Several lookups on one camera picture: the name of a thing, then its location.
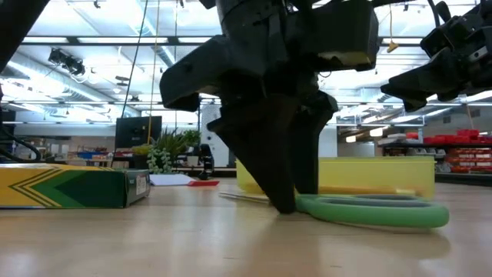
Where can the cluttered background workbench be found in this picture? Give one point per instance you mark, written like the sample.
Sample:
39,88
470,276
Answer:
88,155

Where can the yellow translucent pencil case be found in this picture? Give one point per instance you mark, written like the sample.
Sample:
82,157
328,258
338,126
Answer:
365,173

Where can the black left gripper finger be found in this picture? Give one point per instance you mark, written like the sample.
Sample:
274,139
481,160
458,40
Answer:
307,154
265,154

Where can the shelf with red bins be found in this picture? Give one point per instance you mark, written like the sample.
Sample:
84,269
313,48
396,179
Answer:
469,154

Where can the black computer monitor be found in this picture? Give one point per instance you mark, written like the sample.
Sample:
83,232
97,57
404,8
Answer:
136,132

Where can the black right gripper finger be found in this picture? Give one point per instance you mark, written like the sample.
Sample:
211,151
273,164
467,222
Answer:
414,105
426,81

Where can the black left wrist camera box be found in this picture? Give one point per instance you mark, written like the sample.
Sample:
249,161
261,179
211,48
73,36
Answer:
346,34

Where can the white cabinet machine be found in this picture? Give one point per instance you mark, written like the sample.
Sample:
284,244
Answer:
207,132

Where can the small red eraser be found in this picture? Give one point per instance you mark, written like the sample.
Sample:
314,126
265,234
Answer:
203,183

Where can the yellow green crayon box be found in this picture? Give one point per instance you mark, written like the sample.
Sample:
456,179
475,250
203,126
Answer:
69,188

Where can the small green potted succulent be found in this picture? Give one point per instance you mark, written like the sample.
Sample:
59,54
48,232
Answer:
165,150

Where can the black upright stand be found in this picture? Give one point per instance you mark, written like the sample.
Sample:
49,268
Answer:
207,161

